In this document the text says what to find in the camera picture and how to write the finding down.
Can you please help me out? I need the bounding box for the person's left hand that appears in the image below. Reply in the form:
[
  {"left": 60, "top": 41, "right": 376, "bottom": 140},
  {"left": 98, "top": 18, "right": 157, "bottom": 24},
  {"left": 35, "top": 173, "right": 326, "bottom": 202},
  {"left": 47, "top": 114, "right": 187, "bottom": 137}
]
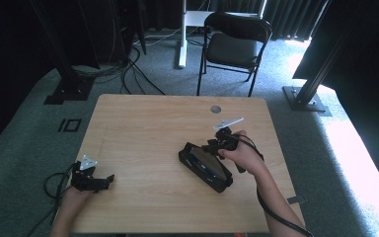
[{"left": 59, "top": 187, "right": 94, "bottom": 211}]

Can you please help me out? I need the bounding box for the black curtain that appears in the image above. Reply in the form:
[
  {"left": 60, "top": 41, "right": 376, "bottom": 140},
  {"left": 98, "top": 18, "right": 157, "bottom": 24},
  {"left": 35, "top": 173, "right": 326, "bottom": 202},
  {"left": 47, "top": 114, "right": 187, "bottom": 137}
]
[{"left": 291, "top": 0, "right": 379, "bottom": 205}]

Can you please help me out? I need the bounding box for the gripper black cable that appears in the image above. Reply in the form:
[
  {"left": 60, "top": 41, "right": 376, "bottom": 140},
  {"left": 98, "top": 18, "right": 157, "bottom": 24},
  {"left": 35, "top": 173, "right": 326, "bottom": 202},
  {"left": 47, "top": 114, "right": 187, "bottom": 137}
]
[
  {"left": 26, "top": 163, "right": 77, "bottom": 237},
  {"left": 231, "top": 132, "right": 314, "bottom": 237}
]

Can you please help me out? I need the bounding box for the black metal stand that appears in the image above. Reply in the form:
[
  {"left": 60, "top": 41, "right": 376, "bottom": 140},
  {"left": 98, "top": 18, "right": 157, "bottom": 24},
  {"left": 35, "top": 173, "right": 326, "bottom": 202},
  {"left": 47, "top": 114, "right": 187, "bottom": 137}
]
[
  {"left": 29, "top": 0, "right": 97, "bottom": 106},
  {"left": 281, "top": 19, "right": 354, "bottom": 118}
]

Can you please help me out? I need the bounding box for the black folding chair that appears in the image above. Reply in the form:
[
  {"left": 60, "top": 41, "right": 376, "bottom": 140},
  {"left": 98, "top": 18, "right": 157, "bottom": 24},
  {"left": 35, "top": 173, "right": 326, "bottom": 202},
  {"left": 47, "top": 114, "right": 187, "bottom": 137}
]
[{"left": 195, "top": 11, "right": 273, "bottom": 98}]

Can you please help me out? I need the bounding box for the bundle of floor cables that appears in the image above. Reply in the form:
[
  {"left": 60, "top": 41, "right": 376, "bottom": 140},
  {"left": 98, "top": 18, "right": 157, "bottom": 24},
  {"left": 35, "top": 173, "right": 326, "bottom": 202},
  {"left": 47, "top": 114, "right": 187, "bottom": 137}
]
[{"left": 70, "top": 19, "right": 208, "bottom": 97}]

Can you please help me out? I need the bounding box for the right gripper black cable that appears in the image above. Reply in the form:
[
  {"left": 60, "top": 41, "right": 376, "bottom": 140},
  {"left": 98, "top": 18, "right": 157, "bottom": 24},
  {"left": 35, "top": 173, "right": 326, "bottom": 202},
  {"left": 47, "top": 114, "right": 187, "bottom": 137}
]
[{"left": 231, "top": 132, "right": 314, "bottom": 237}]

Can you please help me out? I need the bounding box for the dark pleated curtain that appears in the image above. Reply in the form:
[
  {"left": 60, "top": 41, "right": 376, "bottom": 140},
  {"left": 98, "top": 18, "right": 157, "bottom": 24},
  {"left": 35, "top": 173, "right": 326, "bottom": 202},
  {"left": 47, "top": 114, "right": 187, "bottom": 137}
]
[{"left": 206, "top": 0, "right": 331, "bottom": 42}]

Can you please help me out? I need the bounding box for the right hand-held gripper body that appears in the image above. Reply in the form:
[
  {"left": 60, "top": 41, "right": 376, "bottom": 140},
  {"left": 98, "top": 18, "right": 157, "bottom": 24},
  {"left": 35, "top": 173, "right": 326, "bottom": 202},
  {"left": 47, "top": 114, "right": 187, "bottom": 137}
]
[{"left": 212, "top": 117, "right": 246, "bottom": 152}]

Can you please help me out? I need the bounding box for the black mesh pencil case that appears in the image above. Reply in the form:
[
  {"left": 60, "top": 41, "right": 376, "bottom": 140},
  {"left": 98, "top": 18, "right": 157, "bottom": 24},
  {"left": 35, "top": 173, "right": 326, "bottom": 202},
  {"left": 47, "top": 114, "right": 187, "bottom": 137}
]
[{"left": 178, "top": 141, "right": 234, "bottom": 195}]

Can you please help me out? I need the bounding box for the person's right hand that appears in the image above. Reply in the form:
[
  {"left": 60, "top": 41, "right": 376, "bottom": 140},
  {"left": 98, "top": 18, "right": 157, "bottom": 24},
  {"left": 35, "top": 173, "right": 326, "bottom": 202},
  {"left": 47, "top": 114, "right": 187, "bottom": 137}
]
[{"left": 217, "top": 129, "right": 268, "bottom": 178}]

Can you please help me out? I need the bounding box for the grey tape piece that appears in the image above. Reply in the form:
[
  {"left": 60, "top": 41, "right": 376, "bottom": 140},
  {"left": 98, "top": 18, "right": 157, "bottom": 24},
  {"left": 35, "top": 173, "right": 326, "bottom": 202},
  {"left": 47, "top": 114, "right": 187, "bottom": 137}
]
[{"left": 286, "top": 196, "right": 308, "bottom": 205}]

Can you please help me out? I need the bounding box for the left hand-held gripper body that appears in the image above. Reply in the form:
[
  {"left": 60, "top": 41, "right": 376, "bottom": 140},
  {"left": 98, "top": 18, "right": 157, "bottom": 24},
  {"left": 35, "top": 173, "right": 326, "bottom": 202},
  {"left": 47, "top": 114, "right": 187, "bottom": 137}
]
[{"left": 70, "top": 154, "right": 100, "bottom": 193}]

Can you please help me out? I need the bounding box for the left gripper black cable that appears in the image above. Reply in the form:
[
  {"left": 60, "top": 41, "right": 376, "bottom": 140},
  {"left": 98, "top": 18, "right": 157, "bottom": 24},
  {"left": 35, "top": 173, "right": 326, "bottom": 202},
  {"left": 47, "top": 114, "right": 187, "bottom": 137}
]
[{"left": 26, "top": 163, "right": 77, "bottom": 237}]

